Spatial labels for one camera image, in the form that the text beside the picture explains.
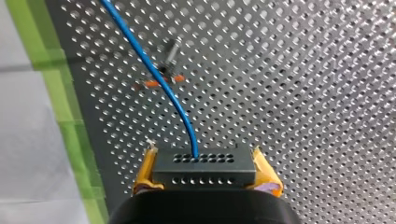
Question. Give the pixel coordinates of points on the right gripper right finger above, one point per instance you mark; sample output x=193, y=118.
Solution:
x=264, y=177

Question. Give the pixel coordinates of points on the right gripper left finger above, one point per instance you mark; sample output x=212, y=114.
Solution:
x=145, y=174

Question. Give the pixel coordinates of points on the metal post with orange clip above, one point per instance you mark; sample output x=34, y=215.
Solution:
x=171, y=57

